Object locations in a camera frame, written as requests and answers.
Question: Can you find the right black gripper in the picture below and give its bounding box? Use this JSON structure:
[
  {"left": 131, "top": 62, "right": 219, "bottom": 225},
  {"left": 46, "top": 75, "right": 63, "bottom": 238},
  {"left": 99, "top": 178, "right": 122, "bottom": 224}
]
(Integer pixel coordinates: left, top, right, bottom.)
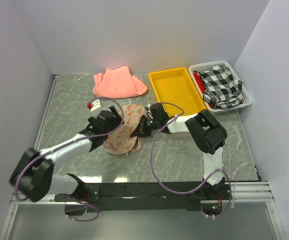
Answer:
[{"left": 130, "top": 115, "right": 160, "bottom": 138}]

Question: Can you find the pink mesh laundry bag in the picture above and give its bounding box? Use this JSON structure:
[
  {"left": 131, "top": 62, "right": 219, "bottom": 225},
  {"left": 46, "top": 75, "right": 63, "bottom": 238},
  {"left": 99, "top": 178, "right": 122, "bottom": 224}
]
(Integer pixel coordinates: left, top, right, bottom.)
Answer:
[{"left": 103, "top": 104, "right": 147, "bottom": 155}]

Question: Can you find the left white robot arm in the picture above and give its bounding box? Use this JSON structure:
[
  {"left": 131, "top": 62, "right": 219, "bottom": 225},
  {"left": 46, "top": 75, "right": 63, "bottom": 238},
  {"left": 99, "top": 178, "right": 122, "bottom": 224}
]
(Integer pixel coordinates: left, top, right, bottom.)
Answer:
[{"left": 9, "top": 106, "right": 124, "bottom": 202}]

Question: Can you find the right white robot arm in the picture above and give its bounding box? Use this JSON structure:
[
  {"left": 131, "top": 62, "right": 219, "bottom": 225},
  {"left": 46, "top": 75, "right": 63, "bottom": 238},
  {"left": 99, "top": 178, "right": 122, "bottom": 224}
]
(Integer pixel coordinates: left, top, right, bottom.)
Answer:
[{"left": 130, "top": 102, "right": 229, "bottom": 199}]

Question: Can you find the pink pleated skirt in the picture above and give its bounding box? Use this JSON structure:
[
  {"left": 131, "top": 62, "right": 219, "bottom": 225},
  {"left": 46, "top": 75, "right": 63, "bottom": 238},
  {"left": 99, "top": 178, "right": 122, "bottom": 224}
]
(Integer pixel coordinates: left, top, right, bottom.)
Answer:
[{"left": 92, "top": 65, "right": 148, "bottom": 99}]

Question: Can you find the yellow plastic tray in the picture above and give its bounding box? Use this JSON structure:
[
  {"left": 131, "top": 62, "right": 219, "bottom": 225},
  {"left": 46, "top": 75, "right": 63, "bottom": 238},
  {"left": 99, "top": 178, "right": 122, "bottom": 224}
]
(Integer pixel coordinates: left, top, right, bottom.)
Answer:
[{"left": 148, "top": 67, "right": 206, "bottom": 116}]

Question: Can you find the black base beam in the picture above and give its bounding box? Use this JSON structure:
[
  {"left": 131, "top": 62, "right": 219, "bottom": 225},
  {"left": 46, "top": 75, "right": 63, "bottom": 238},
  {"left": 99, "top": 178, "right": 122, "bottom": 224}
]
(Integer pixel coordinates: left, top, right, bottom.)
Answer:
[{"left": 54, "top": 181, "right": 233, "bottom": 216}]

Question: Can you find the red cloth in basket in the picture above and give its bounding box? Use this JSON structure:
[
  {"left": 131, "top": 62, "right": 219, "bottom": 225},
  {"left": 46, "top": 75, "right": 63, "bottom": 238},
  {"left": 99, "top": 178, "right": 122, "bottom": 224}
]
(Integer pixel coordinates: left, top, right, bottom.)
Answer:
[{"left": 193, "top": 71, "right": 206, "bottom": 94}]

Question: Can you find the black white checkered cloth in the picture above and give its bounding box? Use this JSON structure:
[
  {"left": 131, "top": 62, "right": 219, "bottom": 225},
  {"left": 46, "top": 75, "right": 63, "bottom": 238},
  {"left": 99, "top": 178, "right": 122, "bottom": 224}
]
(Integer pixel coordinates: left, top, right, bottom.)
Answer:
[{"left": 198, "top": 64, "right": 243, "bottom": 110}]

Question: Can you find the white plastic basket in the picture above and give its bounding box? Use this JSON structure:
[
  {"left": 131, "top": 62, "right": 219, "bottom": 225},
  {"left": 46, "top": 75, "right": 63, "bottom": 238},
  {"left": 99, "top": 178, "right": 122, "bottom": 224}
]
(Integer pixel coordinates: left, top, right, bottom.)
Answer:
[{"left": 189, "top": 60, "right": 252, "bottom": 114}]

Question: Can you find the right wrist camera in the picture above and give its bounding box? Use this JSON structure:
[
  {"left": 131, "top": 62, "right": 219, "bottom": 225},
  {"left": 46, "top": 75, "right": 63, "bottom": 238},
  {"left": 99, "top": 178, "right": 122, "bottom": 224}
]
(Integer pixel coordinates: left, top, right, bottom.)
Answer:
[{"left": 144, "top": 104, "right": 154, "bottom": 120}]

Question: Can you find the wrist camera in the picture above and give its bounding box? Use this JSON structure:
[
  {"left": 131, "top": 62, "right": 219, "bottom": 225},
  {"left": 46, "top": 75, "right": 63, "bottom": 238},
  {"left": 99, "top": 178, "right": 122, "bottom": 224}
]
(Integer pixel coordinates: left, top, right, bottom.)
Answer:
[
  {"left": 87, "top": 99, "right": 103, "bottom": 112},
  {"left": 144, "top": 104, "right": 154, "bottom": 120}
]

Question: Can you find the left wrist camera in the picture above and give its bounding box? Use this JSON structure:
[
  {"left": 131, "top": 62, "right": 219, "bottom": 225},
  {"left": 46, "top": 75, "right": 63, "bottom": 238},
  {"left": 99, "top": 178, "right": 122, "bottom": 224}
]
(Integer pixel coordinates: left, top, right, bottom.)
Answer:
[{"left": 87, "top": 99, "right": 103, "bottom": 112}]

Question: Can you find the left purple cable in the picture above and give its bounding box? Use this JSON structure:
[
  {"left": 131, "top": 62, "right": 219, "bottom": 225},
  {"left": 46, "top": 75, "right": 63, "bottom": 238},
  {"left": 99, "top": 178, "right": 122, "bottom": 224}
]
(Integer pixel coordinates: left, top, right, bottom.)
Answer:
[{"left": 13, "top": 97, "right": 125, "bottom": 223}]

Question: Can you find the purple cable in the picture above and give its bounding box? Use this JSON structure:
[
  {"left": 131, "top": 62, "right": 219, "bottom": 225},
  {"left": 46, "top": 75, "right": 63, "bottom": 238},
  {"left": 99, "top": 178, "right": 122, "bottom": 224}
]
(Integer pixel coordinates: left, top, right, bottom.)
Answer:
[
  {"left": 145, "top": 100, "right": 233, "bottom": 220},
  {"left": 13, "top": 97, "right": 125, "bottom": 223}
]

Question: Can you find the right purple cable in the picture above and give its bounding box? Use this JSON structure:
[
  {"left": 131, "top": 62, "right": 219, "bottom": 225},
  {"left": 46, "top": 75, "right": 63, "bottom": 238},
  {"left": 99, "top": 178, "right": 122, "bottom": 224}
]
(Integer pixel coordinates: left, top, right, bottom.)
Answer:
[{"left": 145, "top": 100, "right": 233, "bottom": 220}]

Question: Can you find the aluminium rail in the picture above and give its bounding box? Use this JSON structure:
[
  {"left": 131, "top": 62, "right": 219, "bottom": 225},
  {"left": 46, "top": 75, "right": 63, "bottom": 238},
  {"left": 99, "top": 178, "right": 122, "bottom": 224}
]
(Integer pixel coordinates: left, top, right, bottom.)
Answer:
[{"left": 9, "top": 182, "right": 275, "bottom": 205}]

